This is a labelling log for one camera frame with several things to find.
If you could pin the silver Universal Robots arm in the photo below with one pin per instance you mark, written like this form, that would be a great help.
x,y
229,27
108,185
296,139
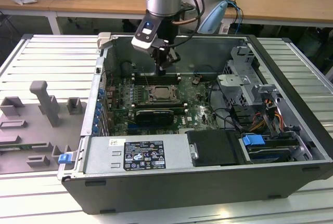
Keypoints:
x,y
162,0

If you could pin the black RAM slot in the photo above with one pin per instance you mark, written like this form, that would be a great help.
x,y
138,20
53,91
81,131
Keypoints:
x,y
170,76
169,80
161,107
179,109
161,103

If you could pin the CPU socket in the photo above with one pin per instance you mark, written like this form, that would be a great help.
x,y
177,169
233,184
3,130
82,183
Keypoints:
x,y
150,97

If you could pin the blue expansion slot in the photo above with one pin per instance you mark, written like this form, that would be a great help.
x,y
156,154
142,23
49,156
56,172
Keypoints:
x,y
132,124

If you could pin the black cylindrical component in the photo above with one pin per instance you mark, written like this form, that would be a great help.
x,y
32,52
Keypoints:
x,y
126,68

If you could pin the grey plastic case latch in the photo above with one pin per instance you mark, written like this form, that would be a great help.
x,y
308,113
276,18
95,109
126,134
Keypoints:
x,y
104,39

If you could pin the wooden desk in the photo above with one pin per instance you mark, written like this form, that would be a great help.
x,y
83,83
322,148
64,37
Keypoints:
x,y
91,0
26,7

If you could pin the grey metal drive cage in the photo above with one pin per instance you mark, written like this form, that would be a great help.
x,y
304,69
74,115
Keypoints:
x,y
234,83

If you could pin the black graphics card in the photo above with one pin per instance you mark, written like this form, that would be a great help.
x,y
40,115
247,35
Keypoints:
x,y
153,117

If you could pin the green motherboard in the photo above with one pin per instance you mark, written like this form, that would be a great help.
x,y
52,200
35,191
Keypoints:
x,y
200,115

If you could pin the blue card retention clip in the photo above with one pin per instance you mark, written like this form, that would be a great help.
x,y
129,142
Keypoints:
x,y
98,109
95,129
100,94
96,121

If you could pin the black plastic shroud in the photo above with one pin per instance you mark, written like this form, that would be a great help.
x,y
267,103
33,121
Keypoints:
x,y
213,147

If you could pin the hard disk in blue carrier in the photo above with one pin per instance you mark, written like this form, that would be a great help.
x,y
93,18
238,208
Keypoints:
x,y
251,140

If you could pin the silver power supply with label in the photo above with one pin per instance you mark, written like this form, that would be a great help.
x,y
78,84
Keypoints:
x,y
104,156

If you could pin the black grey PC case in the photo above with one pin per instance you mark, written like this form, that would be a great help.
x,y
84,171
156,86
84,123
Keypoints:
x,y
182,192

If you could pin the blue plastic case latch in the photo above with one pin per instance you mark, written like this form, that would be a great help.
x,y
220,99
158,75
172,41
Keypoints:
x,y
65,158

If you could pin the grey parts rack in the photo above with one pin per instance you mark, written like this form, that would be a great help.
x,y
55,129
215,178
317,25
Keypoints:
x,y
31,130

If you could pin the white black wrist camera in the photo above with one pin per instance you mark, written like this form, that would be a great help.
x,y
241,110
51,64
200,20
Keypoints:
x,y
141,42

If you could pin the grey disk bay frame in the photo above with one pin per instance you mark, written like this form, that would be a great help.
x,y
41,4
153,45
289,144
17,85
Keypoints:
x,y
270,90

